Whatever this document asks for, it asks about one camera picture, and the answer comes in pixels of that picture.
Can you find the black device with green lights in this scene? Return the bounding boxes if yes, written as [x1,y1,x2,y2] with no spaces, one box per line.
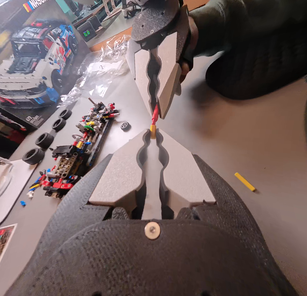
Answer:
[79,21,96,42]

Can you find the person's right hand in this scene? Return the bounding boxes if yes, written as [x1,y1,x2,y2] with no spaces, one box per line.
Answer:
[179,57,193,84]

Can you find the lego car chassis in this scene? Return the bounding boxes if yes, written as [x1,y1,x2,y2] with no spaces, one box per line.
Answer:
[29,98,119,199]

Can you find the person's right forearm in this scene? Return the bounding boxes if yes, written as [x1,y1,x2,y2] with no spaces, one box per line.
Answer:
[188,0,307,100]

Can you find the clear plastic bag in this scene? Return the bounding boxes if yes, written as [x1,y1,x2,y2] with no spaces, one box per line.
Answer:
[60,34,135,107]

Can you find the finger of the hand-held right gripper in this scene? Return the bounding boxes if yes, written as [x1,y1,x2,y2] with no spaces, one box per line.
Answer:
[126,40,159,112]
[155,32,183,120]

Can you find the wooden stand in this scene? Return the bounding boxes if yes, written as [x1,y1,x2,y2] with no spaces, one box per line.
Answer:
[99,0,121,16]

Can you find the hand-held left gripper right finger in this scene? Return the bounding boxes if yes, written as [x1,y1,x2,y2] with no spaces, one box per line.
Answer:
[155,129,216,219]

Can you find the lego sticker sheet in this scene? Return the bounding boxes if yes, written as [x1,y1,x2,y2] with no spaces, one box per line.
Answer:
[0,223,18,260]

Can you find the lego set box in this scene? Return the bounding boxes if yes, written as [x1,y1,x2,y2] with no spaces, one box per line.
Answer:
[0,0,91,135]

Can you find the thin yellow lego axle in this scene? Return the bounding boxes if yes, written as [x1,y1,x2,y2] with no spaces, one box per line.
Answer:
[235,172,256,192]

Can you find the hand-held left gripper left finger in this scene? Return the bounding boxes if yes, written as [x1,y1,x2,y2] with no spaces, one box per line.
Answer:
[88,128,151,219]

